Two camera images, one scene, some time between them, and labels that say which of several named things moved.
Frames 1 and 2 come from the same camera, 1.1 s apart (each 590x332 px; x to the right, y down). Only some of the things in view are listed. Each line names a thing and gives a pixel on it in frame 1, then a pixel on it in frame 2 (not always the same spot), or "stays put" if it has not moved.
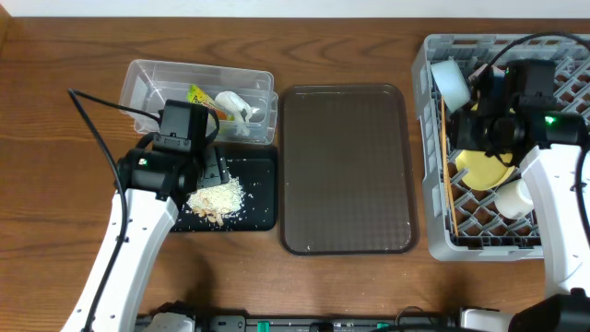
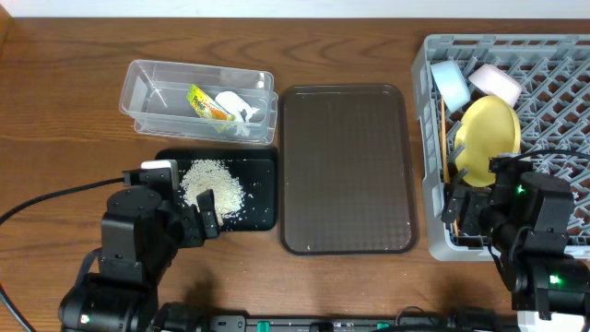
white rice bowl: [485, 76] stays put
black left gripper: [210, 171] → [192, 223]
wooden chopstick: [445, 159] stays put
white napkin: [240, 106] stays put
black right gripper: [482, 118] → [464, 208]
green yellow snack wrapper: [197, 96] stays put
